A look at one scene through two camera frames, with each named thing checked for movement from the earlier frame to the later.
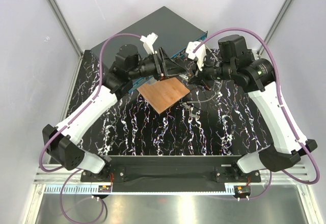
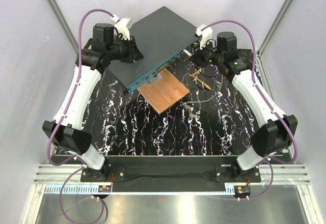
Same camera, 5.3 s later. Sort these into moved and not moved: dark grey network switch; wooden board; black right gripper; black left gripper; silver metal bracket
Moved: black right gripper; black left gripper
Not moved: dark grey network switch; silver metal bracket; wooden board
